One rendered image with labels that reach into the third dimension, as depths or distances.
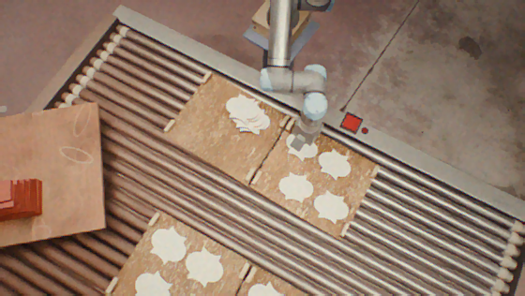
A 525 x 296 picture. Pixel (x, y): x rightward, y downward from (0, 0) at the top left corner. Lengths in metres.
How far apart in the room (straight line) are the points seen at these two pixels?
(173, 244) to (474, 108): 2.30
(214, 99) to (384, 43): 1.74
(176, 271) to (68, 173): 0.54
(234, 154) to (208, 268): 0.45
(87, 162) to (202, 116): 0.48
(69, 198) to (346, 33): 2.25
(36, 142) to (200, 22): 1.74
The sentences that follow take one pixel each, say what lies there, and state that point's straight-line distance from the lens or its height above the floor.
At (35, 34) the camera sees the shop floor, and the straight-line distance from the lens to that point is 3.41.
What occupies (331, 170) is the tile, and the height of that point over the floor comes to 0.95.
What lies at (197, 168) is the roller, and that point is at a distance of 1.62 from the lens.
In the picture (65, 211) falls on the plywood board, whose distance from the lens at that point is 1.59.
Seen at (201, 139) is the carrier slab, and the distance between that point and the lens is 1.64.
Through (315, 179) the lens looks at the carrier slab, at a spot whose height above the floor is 0.94.
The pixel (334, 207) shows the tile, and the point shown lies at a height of 0.95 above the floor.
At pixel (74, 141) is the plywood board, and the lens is 1.66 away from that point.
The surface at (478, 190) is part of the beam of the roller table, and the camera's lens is 1.83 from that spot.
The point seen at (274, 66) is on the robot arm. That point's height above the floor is 1.34.
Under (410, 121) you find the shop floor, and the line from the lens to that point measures 2.89.
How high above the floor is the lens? 2.46
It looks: 70 degrees down
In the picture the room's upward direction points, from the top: 4 degrees clockwise
